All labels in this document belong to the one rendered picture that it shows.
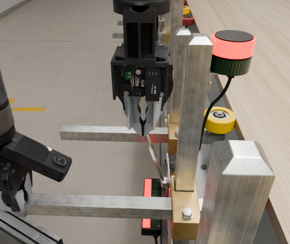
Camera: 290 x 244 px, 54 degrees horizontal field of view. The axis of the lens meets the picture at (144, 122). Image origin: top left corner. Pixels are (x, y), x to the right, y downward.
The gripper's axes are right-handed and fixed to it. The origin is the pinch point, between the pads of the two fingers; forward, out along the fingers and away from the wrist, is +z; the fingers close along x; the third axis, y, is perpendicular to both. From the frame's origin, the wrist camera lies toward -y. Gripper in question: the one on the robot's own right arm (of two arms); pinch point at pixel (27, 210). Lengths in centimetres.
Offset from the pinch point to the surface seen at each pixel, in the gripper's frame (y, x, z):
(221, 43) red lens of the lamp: -32.7, -1.7, -34.9
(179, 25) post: -31, -53, -24
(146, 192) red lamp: -23.5, -16.7, 11.5
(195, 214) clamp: -32.5, 3.3, -5.6
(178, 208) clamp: -29.5, 2.0, -5.5
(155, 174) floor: -29, -97, 82
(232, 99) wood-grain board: -46, -34, -9
